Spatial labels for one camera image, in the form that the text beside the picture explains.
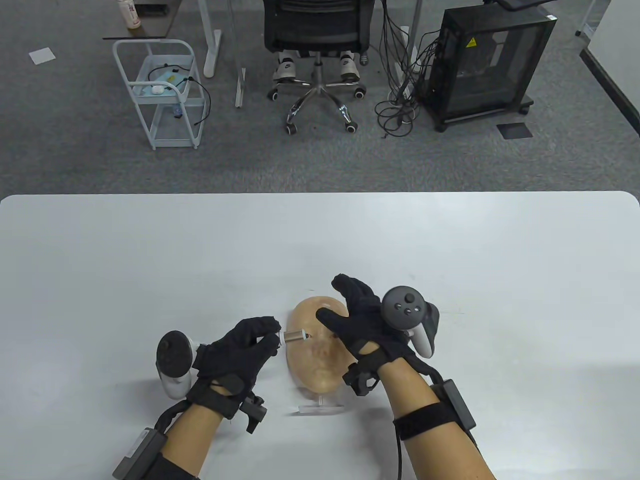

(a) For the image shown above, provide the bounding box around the black computer cabinet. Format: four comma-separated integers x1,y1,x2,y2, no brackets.
417,5,558,133

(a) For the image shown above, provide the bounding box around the thick white desk leg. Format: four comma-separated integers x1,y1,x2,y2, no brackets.
197,0,222,78

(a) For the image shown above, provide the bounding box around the thin white desk leg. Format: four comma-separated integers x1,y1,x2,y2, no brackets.
227,0,247,108

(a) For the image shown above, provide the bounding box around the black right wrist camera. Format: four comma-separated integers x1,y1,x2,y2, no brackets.
342,365,381,397

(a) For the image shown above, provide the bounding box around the person's left hand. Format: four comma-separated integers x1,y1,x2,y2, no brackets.
187,316,282,420

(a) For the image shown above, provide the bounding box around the black hand controller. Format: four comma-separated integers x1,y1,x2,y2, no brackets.
156,331,201,400
381,285,441,358

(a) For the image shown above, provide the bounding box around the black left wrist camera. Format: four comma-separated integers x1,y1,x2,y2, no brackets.
240,392,267,434

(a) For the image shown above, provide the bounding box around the dark floor plate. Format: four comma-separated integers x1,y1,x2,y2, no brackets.
496,122,532,140

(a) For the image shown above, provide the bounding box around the white wire utility cart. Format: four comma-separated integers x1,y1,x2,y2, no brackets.
112,39,207,151

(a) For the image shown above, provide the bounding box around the light blue box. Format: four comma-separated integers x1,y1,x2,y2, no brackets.
134,70,193,97

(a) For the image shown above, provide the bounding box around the black armband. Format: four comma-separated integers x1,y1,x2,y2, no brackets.
393,400,458,441
145,452,201,480

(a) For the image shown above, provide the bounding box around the plain black sensor box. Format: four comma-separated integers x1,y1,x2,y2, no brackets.
442,379,477,431

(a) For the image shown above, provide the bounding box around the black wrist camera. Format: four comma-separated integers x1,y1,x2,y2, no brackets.
240,392,267,434
342,365,381,397

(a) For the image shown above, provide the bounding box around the person's right forearm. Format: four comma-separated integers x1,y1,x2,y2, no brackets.
377,362,496,480

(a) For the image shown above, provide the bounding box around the person's right hand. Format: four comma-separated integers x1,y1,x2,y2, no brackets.
316,273,438,376

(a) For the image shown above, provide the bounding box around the black office chair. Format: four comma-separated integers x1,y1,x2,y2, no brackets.
262,0,375,133

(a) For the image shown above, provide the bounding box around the black right armband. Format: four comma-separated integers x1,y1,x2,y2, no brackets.
393,400,458,441

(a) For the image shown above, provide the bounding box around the black left armband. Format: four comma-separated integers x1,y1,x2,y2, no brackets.
145,452,201,480

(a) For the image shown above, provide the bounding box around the white lip balm tube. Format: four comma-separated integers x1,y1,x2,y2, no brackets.
277,328,312,346

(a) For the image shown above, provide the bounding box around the person's left forearm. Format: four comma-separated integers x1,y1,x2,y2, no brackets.
160,402,226,480

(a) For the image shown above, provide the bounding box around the black labelled sensor box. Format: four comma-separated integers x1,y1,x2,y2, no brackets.
112,427,168,480

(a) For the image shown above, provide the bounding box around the black left hand controller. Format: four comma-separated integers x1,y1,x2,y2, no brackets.
156,331,201,400

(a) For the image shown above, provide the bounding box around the white partition panel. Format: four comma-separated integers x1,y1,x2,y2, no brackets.
580,0,640,141

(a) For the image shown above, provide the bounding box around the tangled black cable bundle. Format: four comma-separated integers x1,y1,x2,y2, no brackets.
375,0,443,140

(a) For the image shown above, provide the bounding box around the black charging cable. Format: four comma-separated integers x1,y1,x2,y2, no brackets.
147,62,212,127

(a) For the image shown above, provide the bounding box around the black left glove cable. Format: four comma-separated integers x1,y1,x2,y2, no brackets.
155,400,193,436

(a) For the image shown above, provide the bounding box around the white plastic bottle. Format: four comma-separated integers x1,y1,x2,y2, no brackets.
116,0,142,30

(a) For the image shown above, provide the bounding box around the clear acrylic stand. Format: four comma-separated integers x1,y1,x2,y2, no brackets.
298,394,346,415

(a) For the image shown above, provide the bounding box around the black right hand controller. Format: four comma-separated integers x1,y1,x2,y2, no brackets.
381,285,441,358

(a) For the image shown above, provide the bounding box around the beige mannequin face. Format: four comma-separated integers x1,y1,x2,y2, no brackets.
286,296,358,393

